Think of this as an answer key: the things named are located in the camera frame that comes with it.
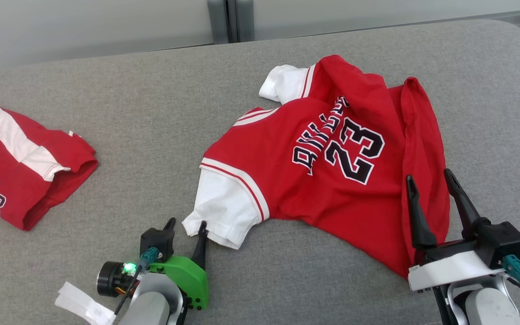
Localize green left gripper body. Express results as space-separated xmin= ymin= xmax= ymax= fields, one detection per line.
xmin=149 ymin=255 xmax=210 ymax=312

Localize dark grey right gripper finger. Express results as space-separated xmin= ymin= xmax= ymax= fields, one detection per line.
xmin=406 ymin=175 xmax=437 ymax=250
xmin=444 ymin=168 xmax=491 ymax=239

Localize grey partition post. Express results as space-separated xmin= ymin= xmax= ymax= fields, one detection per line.
xmin=207 ymin=0 xmax=255 ymax=45

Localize red jersey shirt white sleeves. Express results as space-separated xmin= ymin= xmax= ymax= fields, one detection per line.
xmin=182 ymin=55 xmax=450 ymax=278

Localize white crumpled paper tag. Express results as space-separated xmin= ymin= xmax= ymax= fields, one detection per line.
xmin=55 ymin=282 xmax=117 ymax=325

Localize red shorts white stripe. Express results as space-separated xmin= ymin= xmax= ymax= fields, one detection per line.
xmin=0 ymin=98 xmax=98 ymax=231

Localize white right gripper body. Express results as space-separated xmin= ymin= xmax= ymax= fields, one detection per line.
xmin=407 ymin=238 xmax=508 ymax=293

